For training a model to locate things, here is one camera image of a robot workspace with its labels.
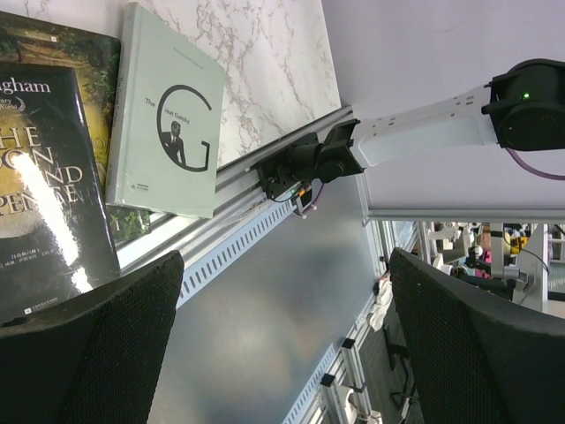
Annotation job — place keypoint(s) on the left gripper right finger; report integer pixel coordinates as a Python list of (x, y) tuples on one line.
[(476, 357)]

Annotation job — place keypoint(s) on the white Great Gatsby book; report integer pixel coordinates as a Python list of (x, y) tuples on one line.
[(166, 131)]

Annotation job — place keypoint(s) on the aluminium front rail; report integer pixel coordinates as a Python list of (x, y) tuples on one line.
[(249, 182)]

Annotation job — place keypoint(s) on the black Moon and Sixpence book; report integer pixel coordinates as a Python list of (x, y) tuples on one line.
[(55, 236)]

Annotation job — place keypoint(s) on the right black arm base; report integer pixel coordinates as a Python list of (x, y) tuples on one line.
[(289, 166)]

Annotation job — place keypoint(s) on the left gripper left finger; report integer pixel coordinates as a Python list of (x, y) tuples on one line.
[(95, 358)]

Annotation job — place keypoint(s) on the slotted grey cable duct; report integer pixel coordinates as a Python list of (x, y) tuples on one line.
[(203, 268)]

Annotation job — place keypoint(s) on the green forest cover book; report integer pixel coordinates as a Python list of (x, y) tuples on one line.
[(95, 59)]

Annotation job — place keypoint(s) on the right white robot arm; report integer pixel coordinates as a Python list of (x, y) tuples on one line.
[(521, 110)]

